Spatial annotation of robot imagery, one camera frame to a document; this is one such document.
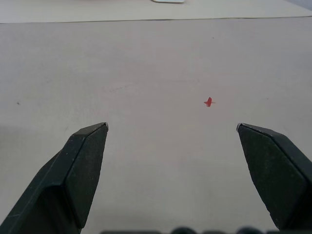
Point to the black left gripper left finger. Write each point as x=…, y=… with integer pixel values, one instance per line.
x=61, y=180

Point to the red cross tape mark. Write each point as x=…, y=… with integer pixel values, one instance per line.
x=208, y=102

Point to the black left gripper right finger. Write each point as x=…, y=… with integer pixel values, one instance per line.
x=275, y=175

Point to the white flat object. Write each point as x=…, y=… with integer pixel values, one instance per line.
x=168, y=1

